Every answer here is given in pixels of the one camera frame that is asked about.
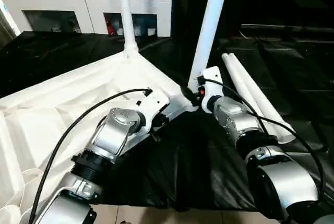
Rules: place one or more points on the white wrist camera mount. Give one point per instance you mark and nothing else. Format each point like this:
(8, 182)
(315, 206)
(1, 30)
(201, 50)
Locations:
(212, 83)
(154, 101)

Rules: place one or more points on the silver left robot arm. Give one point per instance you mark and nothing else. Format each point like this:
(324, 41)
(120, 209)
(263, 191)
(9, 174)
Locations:
(112, 130)

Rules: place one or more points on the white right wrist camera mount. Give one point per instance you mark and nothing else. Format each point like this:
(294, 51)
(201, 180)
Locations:
(212, 83)

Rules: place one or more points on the long dark bar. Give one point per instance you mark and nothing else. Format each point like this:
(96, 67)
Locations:
(287, 28)

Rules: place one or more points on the white cabinet with glass doors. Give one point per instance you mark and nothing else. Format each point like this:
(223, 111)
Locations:
(65, 2)

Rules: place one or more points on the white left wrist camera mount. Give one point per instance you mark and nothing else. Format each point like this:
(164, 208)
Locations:
(154, 101)

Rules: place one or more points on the white plastic table top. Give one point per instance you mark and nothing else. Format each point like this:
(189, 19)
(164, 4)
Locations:
(52, 104)

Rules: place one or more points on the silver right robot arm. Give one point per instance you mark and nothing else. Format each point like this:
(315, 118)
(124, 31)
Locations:
(235, 119)

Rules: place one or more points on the black mat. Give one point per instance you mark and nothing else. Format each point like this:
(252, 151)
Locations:
(195, 156)

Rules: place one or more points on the grey curtain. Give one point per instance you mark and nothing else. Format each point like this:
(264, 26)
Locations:
(5, 28)

